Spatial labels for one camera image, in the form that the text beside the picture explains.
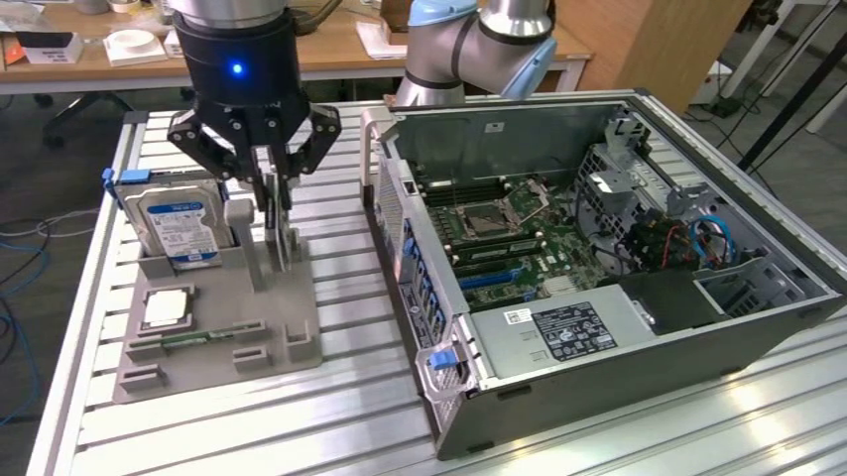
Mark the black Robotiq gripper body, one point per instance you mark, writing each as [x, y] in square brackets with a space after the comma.
[242, 89]

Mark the green Nvidia graphics card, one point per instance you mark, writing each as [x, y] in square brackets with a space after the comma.
[282, 238]

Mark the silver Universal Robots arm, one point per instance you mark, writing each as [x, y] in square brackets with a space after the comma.
[436, 54]

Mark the small white labelled box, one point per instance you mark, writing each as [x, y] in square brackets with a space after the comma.
[171, 47]

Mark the wooden desk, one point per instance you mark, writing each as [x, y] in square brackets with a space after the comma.
[331, 59]

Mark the hard disk in blue caddy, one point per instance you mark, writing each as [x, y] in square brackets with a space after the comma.
[179, 223]

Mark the white box with round dish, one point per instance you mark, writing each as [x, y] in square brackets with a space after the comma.
[135, 47]

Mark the black office chair base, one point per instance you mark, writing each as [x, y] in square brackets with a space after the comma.
[99, 101]

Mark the white paper stack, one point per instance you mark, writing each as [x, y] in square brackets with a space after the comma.
[380, 44]

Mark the black RAM slot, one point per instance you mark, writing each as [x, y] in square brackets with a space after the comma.
[466, 194]
[463, 181]
[464, 188]
[467, 200]

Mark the thin metal locking lever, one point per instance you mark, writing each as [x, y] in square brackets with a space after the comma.
[454, 196]

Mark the brown cardboard box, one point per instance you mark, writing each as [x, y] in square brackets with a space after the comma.
[394, 15]

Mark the grey cup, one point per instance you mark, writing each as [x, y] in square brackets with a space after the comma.
[91, 6]

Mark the white box with black lid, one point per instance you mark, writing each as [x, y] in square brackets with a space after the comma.
[52, 49]

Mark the CPU socket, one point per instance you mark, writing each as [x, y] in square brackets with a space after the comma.
[486, 220]

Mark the silver CPU chip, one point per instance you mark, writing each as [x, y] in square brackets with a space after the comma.
[166, 307]

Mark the metal socket cover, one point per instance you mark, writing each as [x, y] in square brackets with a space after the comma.
[530, 196]

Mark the installed dark RAM stick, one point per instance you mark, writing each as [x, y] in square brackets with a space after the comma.
[496, 252]

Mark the green loose RAM stick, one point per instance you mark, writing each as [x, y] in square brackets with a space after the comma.
[192, 339]

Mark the blue expansion slot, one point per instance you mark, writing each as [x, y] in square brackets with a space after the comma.
[490, 280]

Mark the green motherboard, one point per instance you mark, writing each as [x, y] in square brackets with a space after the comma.
[562, 248]

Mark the silver drive cage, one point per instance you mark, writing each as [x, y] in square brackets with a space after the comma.
[615, 198]

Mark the grey plastic parts rack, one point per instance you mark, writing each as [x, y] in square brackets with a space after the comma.
[212, 382]

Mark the silver chipset heat sink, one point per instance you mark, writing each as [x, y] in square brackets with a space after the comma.
[562, 285]

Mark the blue case latch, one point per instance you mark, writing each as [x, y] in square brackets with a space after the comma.
[442, 360]

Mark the grey power supply unit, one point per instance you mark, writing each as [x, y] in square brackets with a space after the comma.
[530, 342]

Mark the wooden cabinet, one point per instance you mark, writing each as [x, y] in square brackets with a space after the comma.
[662, 49]

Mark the dark grey open PC case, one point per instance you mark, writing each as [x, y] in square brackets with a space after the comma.
[595, 392]

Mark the grey metal disk bay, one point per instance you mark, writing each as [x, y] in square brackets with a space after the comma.
[747, 292]

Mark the black slanted pole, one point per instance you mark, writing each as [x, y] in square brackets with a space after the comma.
[795, 101]

